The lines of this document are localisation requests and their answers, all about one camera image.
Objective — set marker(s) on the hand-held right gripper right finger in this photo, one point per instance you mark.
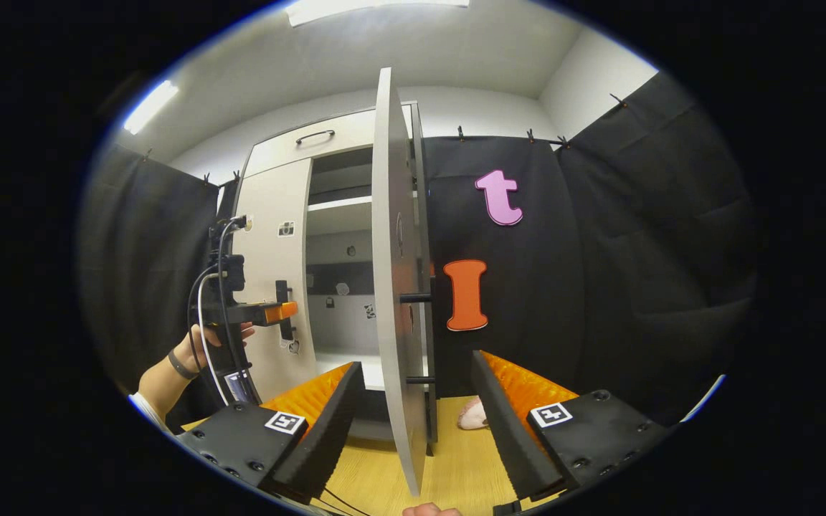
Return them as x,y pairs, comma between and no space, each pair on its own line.
502,430

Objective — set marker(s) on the beige smiling-face plush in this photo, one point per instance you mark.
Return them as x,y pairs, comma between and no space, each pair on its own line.
474,416

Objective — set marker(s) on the white cabinet shelf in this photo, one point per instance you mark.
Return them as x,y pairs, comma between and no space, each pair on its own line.
355,365
341,203

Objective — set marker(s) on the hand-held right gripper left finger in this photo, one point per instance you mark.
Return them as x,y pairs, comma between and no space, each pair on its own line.
334,437

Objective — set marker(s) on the white door with camera sticker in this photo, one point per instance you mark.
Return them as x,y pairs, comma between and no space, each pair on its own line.
269,215

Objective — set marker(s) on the white double-door shoe cabinet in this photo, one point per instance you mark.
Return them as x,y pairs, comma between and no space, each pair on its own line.
277,154

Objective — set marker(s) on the black backdrop cloth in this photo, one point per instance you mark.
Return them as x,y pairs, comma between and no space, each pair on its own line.
635,251

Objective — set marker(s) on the short ceiling light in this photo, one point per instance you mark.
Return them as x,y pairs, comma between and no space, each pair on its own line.
150,107

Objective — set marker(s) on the long ceiling light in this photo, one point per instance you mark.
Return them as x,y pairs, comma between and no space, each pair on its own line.
377,10

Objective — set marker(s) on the black wristband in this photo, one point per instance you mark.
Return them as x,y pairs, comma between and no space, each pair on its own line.
180,368

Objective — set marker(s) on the white door with headphone sticker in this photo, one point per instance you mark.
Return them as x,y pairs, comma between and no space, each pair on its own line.
388,287

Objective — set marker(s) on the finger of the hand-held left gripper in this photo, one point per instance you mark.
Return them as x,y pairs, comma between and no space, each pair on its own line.
280,312

